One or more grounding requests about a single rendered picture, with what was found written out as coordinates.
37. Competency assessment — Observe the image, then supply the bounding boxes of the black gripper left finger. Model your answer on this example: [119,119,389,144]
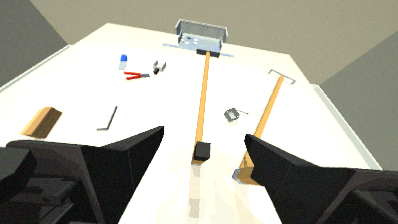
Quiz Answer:
[5,125,165,224]

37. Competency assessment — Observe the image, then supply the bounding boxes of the red-handled pliers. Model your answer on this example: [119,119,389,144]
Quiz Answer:
[123,71,150,80]

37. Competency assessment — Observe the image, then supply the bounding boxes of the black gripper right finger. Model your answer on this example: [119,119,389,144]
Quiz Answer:
[244,134,398,224]

